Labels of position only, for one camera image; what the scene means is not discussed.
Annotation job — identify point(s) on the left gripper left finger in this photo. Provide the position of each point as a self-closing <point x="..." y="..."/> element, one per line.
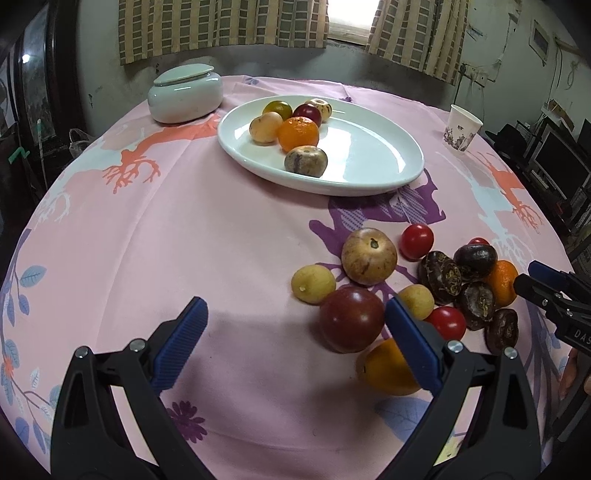
<point x="146" y="368"/>

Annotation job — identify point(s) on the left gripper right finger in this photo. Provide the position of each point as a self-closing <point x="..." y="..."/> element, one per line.
<point x="447" y="370"/>

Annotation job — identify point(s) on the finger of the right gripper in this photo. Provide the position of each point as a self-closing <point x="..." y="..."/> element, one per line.
<point x="540" y="295"/>
<point x="559" y="281"/>

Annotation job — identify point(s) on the small orange tangerine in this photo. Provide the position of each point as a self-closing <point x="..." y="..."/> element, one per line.
<point x="501" y="281"/>

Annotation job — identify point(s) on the small yellow orange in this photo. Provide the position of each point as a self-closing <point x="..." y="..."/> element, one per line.
<point x="385" y="370"/>

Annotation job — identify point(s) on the dark water chestnut back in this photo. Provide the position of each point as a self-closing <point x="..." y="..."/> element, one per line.
<point x="476" y="261"/>

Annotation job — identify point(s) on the dark water chestnut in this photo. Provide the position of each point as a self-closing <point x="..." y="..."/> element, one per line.
<point x="476" y="261"/>
<point x="502" y="331"/>
<point x="476" y="302"/>

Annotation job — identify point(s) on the red cherry tomato large front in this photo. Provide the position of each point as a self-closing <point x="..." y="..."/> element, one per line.
<point x="351" y="319"/>

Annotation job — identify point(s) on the small yellow longan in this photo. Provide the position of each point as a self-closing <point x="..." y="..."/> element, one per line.
<point x="418" y="300"/>
<point x="312" y="284"/>

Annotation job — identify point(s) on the pale peach fruit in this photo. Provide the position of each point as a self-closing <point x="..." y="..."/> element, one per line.
<point x="263" y="129"/>

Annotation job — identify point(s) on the large orange tangerine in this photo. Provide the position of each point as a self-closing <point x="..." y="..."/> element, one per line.
<point x="296" y="132"/>

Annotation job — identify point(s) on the yellow-green orange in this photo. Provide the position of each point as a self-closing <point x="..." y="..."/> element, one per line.
<point x="280" y="107"/>

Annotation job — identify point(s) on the dark red plum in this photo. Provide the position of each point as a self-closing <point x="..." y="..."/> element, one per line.
<point x="309" y="111"/>

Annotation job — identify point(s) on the person's right hand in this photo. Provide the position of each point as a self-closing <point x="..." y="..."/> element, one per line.
<point x="569" y="374"/>

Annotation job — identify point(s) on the dark water chestnut front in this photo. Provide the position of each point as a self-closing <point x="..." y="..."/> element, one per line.
<point x="502" y="331"/>

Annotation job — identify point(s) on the dark water chestnut middle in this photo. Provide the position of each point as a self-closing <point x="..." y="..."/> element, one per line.
<point x="476" y="302"/>

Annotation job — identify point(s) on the dark water chestnut cut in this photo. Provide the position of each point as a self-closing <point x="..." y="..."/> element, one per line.
<point x="441" y="275"/>

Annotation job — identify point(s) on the computer monitor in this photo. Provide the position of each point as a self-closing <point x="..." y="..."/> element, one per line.
<point x="558" y="161"/>

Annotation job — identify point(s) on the red cherry tomato top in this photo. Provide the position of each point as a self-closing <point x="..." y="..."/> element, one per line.
<point x="416" y="241"/>

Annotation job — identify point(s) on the large tan passion fruit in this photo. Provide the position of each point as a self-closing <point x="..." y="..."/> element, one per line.
<point x="369" y="257"/>

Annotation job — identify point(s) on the pink deer print tablecloth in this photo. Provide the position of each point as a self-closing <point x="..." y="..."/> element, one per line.
<point x="149" y="217"/>

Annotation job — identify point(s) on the printed paper cup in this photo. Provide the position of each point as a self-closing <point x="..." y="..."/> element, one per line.
<point x="462" y="126"/>

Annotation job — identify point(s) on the white oval plate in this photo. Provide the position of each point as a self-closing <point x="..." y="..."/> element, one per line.
<point x="368" y="154"/>

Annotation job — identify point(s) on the small brown fruit on plate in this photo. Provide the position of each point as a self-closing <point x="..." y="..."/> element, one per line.
<point x="306" y="160"/>

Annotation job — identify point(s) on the right checked curtain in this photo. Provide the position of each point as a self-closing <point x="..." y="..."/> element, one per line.
<point x="424" y="35"/>

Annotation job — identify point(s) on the checked curtain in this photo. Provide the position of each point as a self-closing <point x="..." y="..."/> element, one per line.
<point x="153" y="28"/>
<point x="424" y="35"/>

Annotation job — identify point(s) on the white lidded ceramic jar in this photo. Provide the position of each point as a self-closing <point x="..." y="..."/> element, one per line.
<point x="185" y="93"/>

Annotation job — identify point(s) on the cut pale fruit on plate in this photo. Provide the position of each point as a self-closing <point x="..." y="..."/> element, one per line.
<point x="323" y="107"/>

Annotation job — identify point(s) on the left checked curtain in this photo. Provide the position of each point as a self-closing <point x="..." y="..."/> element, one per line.
<point x="153" y="28"/>

